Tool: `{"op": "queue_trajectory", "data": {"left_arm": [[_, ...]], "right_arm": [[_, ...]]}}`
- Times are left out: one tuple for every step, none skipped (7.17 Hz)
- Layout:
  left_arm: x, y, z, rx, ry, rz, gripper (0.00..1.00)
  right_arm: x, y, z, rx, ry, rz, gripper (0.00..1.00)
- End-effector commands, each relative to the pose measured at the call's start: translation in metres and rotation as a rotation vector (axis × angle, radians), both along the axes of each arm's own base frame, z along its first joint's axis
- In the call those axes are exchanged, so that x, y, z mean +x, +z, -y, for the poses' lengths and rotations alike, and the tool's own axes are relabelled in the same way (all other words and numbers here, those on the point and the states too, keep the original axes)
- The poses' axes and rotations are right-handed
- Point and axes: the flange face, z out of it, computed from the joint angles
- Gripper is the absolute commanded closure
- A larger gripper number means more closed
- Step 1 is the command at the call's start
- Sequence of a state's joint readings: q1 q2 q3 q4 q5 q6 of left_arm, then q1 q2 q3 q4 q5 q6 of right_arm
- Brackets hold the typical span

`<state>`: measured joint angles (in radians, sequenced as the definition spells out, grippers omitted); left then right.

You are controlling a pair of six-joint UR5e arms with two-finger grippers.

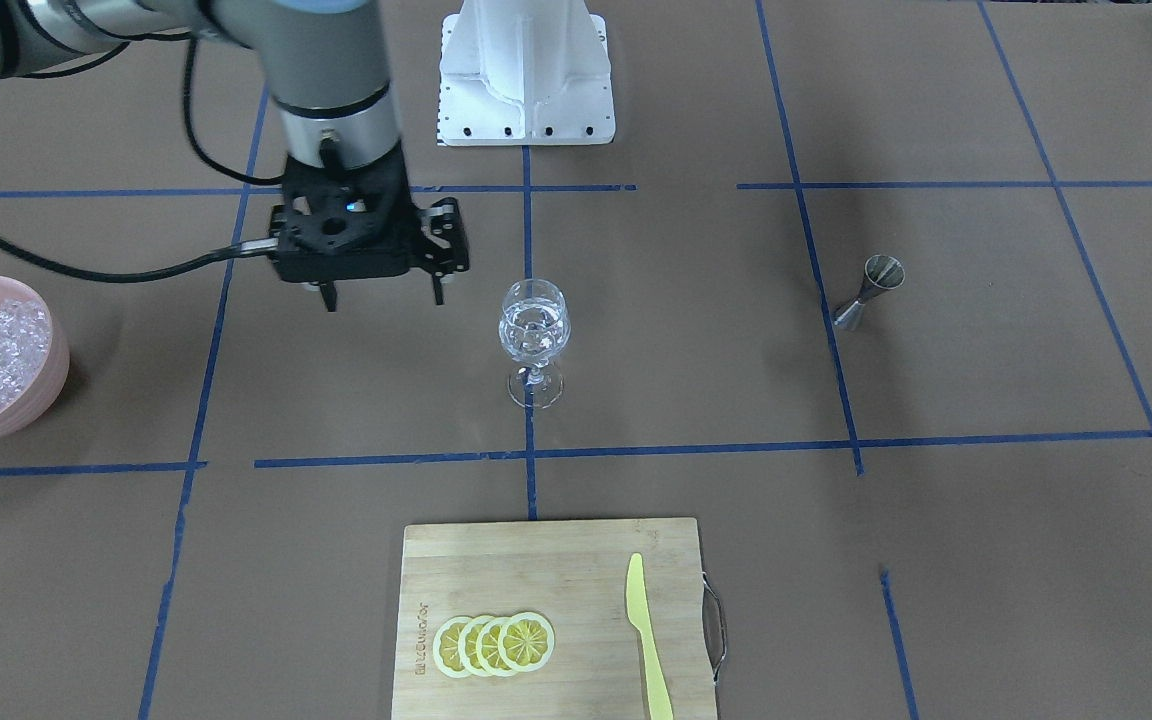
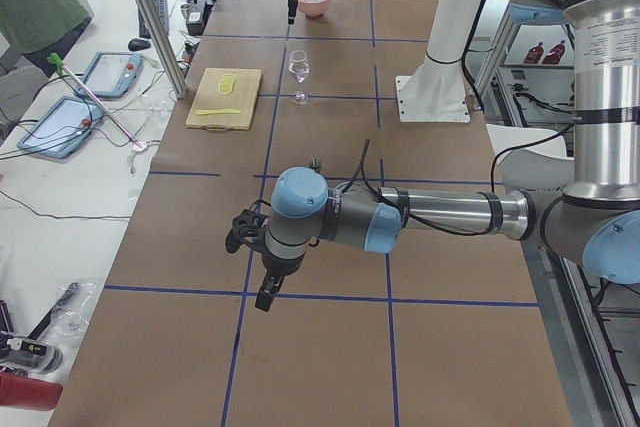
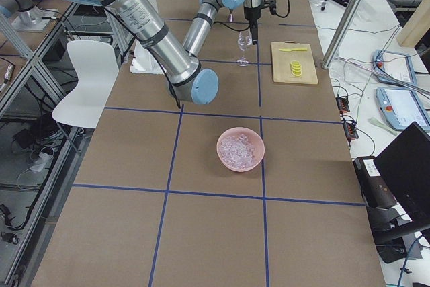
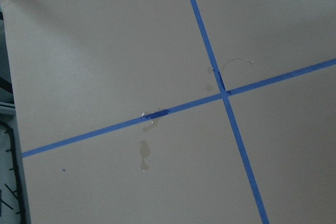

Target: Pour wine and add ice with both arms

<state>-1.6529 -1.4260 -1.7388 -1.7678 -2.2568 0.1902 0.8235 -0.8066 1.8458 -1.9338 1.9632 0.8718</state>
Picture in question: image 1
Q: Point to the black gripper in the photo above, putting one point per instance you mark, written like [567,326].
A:
[443,238]

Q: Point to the steel jigger cup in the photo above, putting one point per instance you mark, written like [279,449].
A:
[881,274]

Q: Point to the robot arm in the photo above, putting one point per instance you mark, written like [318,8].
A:
[325,65]

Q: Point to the clear wine glass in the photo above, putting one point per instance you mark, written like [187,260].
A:
[534,328]

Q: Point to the wooden cutting board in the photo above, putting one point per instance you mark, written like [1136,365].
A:
[574,573]

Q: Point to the lemon slices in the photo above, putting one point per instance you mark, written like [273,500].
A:
[491,646]

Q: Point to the yellow plastic knife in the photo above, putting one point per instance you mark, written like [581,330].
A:
[658,703]

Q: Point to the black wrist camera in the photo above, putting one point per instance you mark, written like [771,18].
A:
[337,236]

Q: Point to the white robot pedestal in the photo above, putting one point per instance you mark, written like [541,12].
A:
[525,73]

